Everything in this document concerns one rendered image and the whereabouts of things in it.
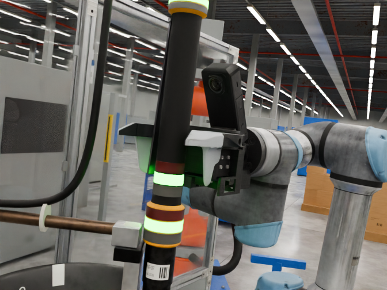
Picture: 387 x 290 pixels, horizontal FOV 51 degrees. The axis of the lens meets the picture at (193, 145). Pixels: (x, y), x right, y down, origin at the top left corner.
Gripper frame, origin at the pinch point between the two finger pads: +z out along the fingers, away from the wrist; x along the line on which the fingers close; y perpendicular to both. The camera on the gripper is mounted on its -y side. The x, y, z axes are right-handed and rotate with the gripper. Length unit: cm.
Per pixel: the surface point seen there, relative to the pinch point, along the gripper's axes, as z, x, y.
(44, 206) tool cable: 5.4, 10.5, 10.0
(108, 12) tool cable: 2.3, 6.7, -12.2
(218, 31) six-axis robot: -321, 207, -99
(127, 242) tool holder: 0.4, 2.0, 12.7
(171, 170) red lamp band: -1.8, -1.3, 4.1
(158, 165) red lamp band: -1.3, 0.3, 3.8
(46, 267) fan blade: -3.4, 20.9, 22.2
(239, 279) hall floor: -370, 173, 166
